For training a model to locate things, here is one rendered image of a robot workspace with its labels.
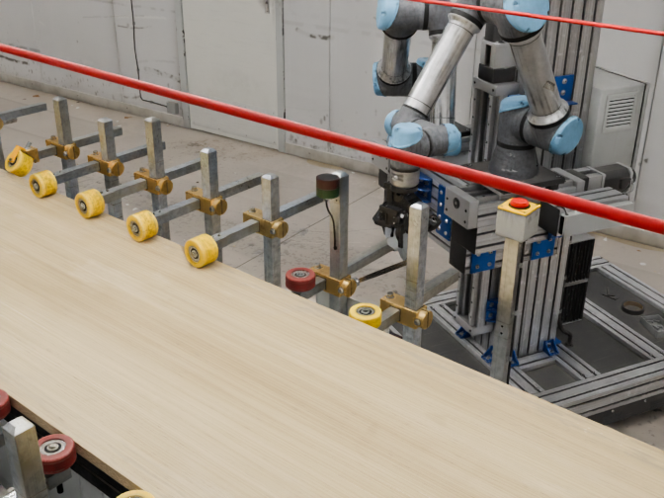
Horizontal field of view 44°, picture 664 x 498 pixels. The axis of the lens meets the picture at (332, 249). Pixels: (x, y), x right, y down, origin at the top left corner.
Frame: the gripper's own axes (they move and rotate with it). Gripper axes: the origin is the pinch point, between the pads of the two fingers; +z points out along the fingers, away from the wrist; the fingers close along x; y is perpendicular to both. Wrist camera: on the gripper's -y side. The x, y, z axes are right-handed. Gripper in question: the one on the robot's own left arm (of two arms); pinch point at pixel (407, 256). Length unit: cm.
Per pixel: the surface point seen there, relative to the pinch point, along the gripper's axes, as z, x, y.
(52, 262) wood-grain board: 6, 57, 78
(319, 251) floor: 96, -135, 145
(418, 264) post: -4.6, 9.5, -9.8
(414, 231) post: -13.0, 9.6, -8.1
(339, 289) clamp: 10.3, 10.8, 14.1
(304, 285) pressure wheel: 6.2, 21.0, 17.5
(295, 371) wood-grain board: 5, 53, -8
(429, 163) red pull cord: -79, 121, -82
